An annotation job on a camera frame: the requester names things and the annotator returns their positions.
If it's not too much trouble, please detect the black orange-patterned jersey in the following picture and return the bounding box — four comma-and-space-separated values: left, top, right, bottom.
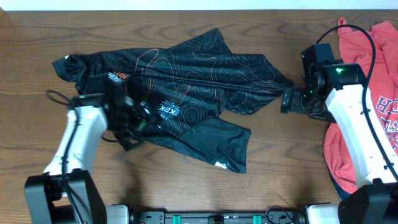
52, 28, 293, 174

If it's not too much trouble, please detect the navy blue garment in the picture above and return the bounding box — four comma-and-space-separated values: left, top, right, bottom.
330, 176, 351, 201

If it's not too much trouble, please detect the red printed t-shirt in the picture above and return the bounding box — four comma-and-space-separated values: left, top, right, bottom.
323, 22, 397, 194

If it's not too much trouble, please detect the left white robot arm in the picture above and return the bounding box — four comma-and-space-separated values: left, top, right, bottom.
24, 93, 159, 223

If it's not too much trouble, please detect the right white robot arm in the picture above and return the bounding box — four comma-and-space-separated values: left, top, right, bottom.
280, 63, 397, 223

